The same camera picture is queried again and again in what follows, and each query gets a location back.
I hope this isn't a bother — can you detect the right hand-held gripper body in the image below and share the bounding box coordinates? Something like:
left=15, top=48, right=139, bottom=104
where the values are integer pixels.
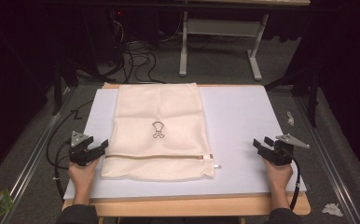
left=262, top=133, right=311, bottom=167

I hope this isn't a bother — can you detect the person's right hand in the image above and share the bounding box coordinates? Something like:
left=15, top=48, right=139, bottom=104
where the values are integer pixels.
left=263, top=159, right=295, bottom=191

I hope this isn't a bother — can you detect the thin black cable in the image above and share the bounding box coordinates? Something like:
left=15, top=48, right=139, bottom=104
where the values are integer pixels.
left=46, top=99, right=94, bottom=171

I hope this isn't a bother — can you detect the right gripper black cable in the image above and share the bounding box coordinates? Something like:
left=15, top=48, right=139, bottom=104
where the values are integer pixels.
left=284, top=148, right=301, bottom=212

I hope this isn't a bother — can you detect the metal floor rail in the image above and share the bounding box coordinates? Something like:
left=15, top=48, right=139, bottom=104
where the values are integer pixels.
left=0, top=87, right=78, bottom=224
left=293, top=92, right=358, bottom=224

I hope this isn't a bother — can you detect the white foam board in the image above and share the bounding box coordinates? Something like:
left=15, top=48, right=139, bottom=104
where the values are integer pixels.
left=63, top=85, right=308, bottom=201

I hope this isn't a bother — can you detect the wooden table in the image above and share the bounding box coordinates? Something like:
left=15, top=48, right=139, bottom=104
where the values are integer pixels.
left=62, top=81, right=312, bottom=217

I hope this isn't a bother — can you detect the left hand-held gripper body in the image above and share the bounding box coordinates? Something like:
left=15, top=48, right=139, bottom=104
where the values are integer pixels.
left=69, top=131, right=100, bottom=167

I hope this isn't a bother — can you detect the person's left hand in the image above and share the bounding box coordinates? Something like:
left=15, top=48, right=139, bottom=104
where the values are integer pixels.
left=68, top=158, right=100, bottom=191

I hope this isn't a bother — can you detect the tangle of black floor cables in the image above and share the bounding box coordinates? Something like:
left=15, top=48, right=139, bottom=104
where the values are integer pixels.
left=107, top=18, right=184, bottom=85

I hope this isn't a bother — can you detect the cream mesh laundry bag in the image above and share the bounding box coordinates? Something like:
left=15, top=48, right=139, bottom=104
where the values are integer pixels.
left=100, top=82, right=222, bottom=182

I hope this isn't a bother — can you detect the grey metal desk frame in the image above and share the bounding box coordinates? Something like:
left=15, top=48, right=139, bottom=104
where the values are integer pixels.
left=178, top=10, right=270, bottom=82

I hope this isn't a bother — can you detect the crumpled white paper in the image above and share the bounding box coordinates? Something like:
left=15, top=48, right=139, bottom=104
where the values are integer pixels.
left=321, top=203, right=345, bottom=218

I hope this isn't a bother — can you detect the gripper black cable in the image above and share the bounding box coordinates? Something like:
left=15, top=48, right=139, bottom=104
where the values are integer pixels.
left=284, top=148, right=301, bottom=212
left=53, top=140, right=72, bottom=200

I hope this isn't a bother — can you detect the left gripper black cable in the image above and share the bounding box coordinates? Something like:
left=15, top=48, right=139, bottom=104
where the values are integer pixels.
left=53, top=140, right=72, bottom=200

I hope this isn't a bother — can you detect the black stand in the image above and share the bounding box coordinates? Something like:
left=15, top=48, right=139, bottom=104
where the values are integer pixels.
left=50, top=57, right=80, bottom=117
left=263, top=66, right=322, bottom=129

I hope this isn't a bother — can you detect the small clear plastic scrap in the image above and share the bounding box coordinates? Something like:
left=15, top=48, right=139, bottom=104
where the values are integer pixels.
left=285, top=110, right=296, bottom=127

